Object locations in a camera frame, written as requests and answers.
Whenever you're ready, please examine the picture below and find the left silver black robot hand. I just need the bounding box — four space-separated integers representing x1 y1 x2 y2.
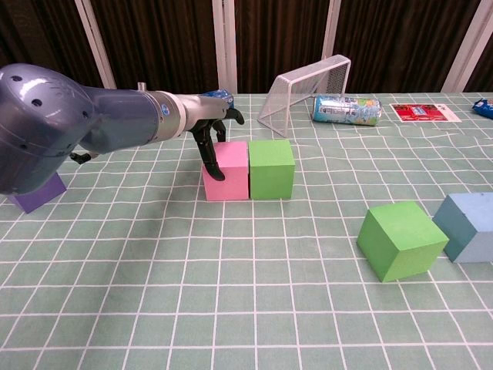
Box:
184 95 246 182

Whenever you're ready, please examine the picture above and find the pink foam cube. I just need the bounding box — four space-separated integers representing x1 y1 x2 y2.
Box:
201 140 250 202

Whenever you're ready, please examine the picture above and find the green foam cube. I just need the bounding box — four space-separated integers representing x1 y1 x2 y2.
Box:
248 139 297 200
356 200 451 284

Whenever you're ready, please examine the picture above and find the light blue foam cube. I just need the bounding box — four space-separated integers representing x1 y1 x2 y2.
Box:
431 192 493 264

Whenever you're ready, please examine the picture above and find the long blue cookie package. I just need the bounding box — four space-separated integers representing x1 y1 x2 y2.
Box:
202 89 236 111

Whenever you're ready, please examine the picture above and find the dark brown curtain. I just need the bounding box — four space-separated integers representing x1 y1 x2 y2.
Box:
0 0 493 102

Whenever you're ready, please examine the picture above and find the green checked tablecloth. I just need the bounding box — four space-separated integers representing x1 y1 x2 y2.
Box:
0 92 493 370

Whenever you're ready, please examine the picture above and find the purple foam cube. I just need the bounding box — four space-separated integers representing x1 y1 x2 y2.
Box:
8 171 68 214

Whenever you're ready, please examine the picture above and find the red white printed card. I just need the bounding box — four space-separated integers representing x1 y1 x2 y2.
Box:
389 102 462 124

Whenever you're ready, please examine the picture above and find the small dark blue cookie packet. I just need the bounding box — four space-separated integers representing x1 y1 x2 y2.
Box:
471 98 493 119

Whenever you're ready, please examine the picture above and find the white wire mesh rack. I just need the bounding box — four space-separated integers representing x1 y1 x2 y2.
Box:
257 54 352 139

